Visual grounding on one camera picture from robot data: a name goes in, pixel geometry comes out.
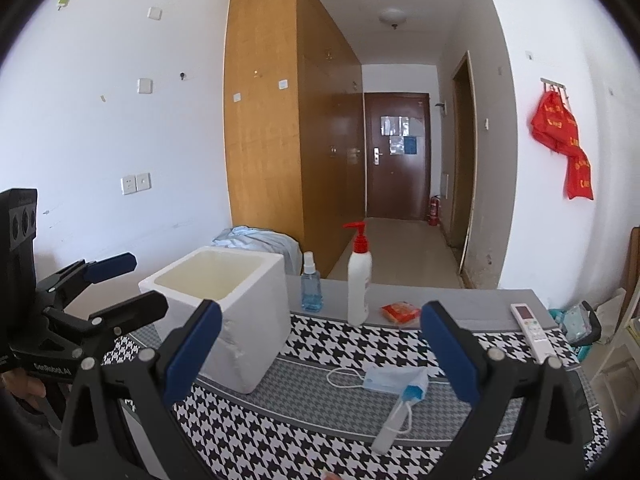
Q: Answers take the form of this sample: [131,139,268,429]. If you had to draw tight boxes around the blue spray bottle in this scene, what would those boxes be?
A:
[301,251,322,312]

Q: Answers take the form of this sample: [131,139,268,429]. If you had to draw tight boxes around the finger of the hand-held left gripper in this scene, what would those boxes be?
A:
[35,252,138,311]
[42,290,169,356]

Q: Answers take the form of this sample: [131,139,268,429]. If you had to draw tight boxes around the red hanging bags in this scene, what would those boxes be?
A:
[531,89,595,201]

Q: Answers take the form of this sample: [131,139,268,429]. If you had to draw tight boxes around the white pump bottle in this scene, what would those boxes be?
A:
[343,221,373,327]

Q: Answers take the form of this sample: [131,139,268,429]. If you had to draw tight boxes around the clear plastic bag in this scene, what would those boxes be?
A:
[550,300,603,346]

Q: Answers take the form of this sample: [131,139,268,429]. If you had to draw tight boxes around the wooden wardrobe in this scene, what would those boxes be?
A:
[222,0,366,278]

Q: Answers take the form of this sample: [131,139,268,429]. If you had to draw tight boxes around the wooden side door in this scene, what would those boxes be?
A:
[450,51,478,266]

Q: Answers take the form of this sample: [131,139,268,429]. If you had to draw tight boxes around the dark brown entrance door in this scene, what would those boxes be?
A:
[364,92,432,221]

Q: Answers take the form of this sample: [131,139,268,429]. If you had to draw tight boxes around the blue face mask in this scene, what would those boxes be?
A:
[326,365,431,433]

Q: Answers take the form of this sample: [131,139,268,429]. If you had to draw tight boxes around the white foam box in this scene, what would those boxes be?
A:
[138,246,292,395]

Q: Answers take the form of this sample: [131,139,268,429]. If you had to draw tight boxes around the pale blue bedding bundle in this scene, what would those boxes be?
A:
[212,226,301,276]

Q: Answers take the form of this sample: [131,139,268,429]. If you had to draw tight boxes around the red snack packet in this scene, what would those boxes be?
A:
[380,301,422,327]

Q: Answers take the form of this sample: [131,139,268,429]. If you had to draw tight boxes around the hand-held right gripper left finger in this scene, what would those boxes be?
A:
[57,299,223,480]

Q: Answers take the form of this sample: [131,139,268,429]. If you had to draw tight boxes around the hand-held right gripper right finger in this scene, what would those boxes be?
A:
[420,300,588,480]

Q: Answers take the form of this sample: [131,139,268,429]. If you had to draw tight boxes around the wooden planks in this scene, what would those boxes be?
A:
[622,227,640,321]

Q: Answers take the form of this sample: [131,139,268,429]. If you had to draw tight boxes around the small white spray tube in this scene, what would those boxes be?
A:
[371,382,425,454]

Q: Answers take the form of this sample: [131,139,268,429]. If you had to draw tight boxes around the white door notice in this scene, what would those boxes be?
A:
[381,115,411,137]

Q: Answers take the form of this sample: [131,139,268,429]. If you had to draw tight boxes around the person's left hand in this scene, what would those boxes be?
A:
[0,366,48,416]

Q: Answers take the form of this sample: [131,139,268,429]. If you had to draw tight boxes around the houndstooth table mat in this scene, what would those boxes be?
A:
[102,310,608,480]

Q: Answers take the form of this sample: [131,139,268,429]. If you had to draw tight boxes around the white remote control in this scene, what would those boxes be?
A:
[510,302,561,362]

